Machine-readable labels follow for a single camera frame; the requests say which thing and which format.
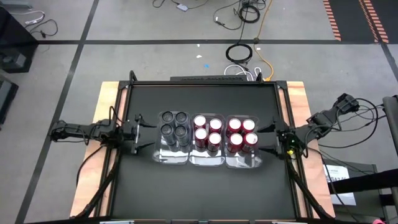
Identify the white paper sheet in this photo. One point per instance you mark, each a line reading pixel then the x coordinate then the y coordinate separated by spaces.
pixel 339 183

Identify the grey power adapter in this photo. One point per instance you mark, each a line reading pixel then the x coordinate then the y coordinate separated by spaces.
pixel 182 7

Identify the wooden table base board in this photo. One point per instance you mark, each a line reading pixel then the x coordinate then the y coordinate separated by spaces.
pixel 107 88

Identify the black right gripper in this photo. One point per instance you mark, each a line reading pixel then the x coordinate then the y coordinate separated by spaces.
pixel 287 143

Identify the grey padded post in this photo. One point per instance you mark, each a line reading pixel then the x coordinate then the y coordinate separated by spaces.
pixel 391 124

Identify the dark grey floor case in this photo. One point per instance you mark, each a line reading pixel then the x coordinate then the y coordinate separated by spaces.
pixel 6 96

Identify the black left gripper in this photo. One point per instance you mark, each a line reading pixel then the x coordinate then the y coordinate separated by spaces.
pixel 130 137

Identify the black cart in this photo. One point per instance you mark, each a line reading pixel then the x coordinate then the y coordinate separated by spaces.
pixel 367 186

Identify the clear plastic bin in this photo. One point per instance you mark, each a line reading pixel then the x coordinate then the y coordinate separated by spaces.
pixel 244 160
pixel 171 155
pixel 206 158

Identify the black table frame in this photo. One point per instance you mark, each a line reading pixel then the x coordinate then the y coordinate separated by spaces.
pixel 202 83

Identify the red cans tray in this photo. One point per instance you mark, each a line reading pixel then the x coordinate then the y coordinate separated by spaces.
pixel 214 138

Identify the small pink object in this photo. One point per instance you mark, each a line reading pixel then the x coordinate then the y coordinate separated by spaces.
pixel 377 221

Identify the black diagonal frame strut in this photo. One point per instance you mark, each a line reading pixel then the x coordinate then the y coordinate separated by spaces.
pixel 304 186
pixel 102 186

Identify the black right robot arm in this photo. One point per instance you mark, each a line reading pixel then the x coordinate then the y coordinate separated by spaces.
pixel 326 121

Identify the black power strip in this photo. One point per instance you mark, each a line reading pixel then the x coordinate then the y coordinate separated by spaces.
pixel 206 78

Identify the black cabinet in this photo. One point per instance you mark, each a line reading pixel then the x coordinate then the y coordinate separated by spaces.
pixel 15 40

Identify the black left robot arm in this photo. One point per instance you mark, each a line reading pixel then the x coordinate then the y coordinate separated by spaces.
pixel 93 132

